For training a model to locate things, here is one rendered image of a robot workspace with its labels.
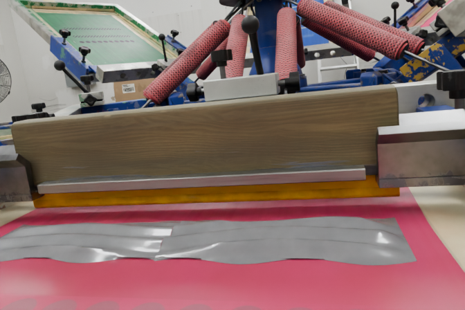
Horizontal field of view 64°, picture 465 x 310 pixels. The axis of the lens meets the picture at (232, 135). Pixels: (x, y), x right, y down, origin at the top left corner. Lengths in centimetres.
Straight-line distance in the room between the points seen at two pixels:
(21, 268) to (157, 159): 14
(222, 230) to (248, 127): 9
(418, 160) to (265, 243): 14
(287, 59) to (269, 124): 51
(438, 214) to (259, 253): 15
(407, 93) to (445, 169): 25
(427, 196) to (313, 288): 18
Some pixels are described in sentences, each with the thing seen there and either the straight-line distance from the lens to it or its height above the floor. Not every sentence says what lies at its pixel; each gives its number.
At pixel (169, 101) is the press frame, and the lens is 102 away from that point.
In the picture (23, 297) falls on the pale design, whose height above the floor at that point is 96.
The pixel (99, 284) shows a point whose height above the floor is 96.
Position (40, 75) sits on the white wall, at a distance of 579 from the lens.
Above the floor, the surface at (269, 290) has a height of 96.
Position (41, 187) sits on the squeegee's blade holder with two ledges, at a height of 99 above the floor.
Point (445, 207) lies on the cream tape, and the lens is 36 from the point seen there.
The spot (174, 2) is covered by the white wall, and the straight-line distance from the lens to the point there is 484.
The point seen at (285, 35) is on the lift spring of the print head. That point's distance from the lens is 91.
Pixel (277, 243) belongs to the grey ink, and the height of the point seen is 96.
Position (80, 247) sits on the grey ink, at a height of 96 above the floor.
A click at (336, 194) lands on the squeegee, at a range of 36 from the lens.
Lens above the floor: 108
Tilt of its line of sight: 10 degrees down
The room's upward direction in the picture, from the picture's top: 7 degrees counter-clockwise
